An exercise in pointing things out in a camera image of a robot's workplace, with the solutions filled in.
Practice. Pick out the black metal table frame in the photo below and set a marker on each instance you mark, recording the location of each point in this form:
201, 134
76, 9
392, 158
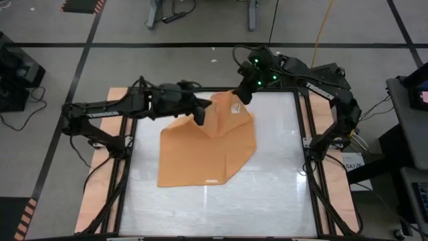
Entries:
284, 89

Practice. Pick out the white paper sheet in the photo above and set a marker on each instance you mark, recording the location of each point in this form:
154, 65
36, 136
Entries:
354, 160

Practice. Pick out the black caster wheel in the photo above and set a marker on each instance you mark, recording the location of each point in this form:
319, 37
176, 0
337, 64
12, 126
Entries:
398, 233

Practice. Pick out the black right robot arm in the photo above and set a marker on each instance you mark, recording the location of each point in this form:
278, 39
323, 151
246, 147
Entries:
334, 93

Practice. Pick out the black laptop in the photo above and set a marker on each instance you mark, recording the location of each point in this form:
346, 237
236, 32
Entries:
422, 201

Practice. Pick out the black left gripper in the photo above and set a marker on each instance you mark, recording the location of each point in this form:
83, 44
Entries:
197, 105

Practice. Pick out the grey desk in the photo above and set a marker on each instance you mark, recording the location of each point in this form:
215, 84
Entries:
408, 134

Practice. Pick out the black equipment stack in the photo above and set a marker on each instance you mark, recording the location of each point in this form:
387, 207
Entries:
16, 73

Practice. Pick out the grey desk leg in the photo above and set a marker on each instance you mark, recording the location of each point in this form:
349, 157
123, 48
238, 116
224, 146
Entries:
154, 15
251, 16

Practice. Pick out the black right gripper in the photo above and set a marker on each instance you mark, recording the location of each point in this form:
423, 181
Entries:
254, 85

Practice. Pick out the black computer tower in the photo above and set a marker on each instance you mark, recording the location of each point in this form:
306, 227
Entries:
329, 71

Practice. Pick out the orange towel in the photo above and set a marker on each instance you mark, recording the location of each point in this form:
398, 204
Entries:
194, 157

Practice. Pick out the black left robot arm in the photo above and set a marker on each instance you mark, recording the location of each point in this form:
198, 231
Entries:
100, 114

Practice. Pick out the black desk base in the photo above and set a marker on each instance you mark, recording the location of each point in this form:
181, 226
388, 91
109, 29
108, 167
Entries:
384, 167

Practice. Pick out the black monitor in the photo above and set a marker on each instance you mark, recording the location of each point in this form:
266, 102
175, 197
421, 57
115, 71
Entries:
416, 87

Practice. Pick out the black power strip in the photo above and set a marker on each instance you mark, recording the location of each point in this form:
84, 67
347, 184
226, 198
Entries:
174, 17

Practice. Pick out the black orange striped mat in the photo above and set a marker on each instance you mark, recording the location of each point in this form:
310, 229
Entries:
13, 217
80, 6

